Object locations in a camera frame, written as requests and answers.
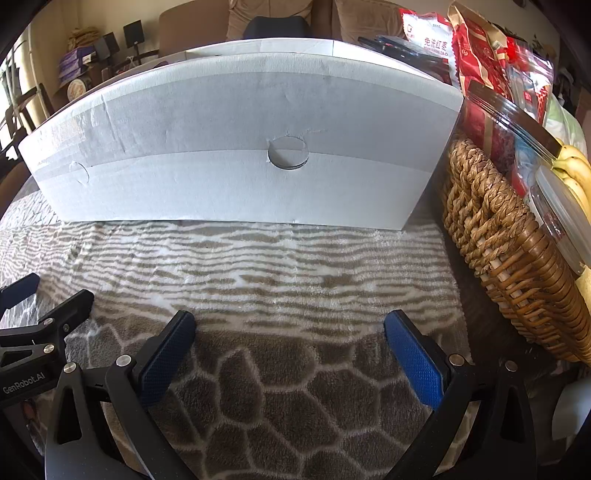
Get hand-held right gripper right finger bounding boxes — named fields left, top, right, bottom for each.
left=384, top=309, right=539, bottom=480

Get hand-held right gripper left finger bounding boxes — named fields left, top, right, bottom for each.
left=44, top=310, right=197, bottom=480

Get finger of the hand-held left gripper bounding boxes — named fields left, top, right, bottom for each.
left=0, top=290, right=95, bottom=366
left=0, top=273, right=41, bottom=315

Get white cardboard box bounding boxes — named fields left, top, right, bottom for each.
left=17, top=38, right=465, bottom=232

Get round clear plastic container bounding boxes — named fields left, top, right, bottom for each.
left=526, top=165, right=591, bottom=278

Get woven straw items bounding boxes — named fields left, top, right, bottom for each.
left=68, top=28, right=100, bottom=51

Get grey white printed blanket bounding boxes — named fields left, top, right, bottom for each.
left=0, top=185, right=555, bottom=480

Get wicker basket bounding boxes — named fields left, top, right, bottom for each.
left=441, top=136, right=591, bottom=363

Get cardboard box round print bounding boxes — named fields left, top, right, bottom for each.
left=53, top=74, right=100, bottom=109

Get purple boxes stack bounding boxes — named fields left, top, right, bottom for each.
left=58, top=47, right=98, bottom=86

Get banana bunch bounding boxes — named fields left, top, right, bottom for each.
left=551, top=144, right=591, bottom=222

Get clear plastic box with lid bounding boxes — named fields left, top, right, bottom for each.
left=462, top=80, right=564, bottom=162

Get pale green plastic bag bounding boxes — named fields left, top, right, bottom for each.
left=545, top=95, right=587, bottom=153

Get clear zip bag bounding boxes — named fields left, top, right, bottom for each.
left=503, top=37, right=555, bottom=134

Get brown sofa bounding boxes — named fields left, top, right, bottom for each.
left=159, top=0, right=407, bottom=56

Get red snack packet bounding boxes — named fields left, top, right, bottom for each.
left=450, top=2, right=525, bottom=100

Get white snack packet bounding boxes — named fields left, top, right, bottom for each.
left=399, top=9, right=455, bottom=86

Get black cushion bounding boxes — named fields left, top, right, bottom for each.
left=243, top=16, right=311, bottom=40

